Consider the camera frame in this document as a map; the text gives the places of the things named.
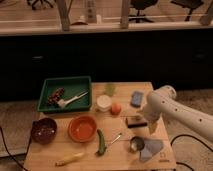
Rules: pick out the black and tan eraser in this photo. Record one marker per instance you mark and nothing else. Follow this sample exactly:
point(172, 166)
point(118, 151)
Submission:
point(135, 121)

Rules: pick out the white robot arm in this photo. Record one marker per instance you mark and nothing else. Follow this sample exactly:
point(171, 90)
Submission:
point(163, 100)

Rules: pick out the blue sponge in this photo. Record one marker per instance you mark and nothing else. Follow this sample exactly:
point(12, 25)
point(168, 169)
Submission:
point(136, 99)

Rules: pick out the black office chair right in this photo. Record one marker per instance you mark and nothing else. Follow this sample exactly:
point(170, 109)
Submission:
point(190, 4)

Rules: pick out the white scrub brush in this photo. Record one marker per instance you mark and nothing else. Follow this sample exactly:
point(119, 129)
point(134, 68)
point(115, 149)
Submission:
point(63, 103)

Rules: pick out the black office chair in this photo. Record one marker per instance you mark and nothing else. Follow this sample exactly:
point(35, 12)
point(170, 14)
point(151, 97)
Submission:
point(141, 5)
point(32, 3)
point(190, 4)

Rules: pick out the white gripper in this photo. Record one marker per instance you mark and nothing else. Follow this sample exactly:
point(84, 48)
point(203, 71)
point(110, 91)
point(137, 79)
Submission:
point(152, 115)

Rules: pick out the grey-blue cloth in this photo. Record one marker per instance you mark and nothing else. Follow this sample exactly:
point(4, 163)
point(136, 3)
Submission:
point(151, 148)

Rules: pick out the black office chair left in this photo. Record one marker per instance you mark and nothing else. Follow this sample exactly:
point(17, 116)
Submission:
point(32, 3)

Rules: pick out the dark purple bowl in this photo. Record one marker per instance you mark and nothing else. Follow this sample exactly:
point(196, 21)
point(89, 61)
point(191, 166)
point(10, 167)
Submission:
point(44, 130)

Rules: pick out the light green translucent cup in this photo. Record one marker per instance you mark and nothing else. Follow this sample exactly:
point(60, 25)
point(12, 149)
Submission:
point(109, 89)

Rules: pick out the metal spoon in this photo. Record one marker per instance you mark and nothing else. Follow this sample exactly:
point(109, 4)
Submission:
point(114, 140)

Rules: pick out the black office chair centre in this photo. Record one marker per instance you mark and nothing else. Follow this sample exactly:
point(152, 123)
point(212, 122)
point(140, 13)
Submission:
point(141, 5)

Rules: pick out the orange bowl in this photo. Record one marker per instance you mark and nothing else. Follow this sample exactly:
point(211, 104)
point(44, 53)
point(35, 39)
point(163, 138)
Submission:
point(82, 129)

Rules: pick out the white paper cup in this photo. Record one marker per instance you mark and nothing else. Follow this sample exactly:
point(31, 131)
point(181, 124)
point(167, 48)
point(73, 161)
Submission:
point(104, 103)

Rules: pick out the dark red grapes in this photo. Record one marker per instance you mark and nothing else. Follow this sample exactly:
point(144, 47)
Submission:
point(55, 96)

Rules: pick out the orange fruit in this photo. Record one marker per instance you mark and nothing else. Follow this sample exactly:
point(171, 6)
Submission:
point(115, 109)

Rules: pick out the green plastic tray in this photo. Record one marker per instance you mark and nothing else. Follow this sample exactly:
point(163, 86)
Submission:
point(72, 86)

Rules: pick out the yellow banana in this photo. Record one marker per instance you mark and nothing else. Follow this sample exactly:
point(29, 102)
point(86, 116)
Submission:
point(69, 159)

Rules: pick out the small metal cup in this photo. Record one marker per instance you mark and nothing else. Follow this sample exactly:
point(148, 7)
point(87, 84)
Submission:
point(136, 144)

